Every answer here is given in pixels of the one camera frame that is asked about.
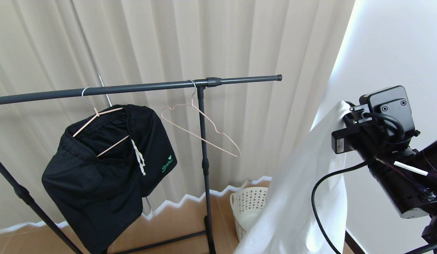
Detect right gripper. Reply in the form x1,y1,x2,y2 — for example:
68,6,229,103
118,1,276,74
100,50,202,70
331,125,416,161

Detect white printed garment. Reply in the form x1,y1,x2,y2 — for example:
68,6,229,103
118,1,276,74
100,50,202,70
234,101,351,254

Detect pink clothes hanger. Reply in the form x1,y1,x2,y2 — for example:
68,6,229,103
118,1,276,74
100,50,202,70
161,80,241,158
72,86,131,157

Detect black shorts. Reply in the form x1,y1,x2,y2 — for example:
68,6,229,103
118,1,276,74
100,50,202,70
42,104,178,254

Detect white laundry basket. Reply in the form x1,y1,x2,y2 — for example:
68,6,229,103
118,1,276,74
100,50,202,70
230,187,269,242

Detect black clothes rack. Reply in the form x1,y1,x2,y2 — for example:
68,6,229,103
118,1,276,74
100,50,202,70
0,74,283,254

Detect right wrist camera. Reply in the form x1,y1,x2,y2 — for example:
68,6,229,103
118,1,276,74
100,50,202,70
351,85,420,141

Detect black cable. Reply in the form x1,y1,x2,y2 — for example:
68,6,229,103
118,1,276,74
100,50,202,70
311,159,373,254
405,241,437,254

